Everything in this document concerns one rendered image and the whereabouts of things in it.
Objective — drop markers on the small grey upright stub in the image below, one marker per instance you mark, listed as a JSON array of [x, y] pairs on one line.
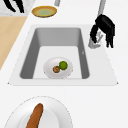
[[57, 2]]

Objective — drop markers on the large white plate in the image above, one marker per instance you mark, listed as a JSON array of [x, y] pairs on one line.
[[56, 111]]

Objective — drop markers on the small white plate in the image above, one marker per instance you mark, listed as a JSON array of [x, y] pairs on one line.
[[50, 63]]

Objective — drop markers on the green round fruit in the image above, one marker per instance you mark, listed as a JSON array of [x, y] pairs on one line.
[[63, 65]]

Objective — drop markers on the small brown round thing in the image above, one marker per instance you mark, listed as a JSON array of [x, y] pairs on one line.
[[56, 69]]

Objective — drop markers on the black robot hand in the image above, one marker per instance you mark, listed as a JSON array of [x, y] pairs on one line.
[[18, 4], [107, 26]]

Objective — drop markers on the yellow-rimmed green plate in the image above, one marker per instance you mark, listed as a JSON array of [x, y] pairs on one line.
[[44, 12]]

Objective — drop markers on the grey sink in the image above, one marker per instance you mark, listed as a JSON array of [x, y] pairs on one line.
[[60, 40]]

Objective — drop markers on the brown baguette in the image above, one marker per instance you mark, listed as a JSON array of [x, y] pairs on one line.
[[35, 116]]

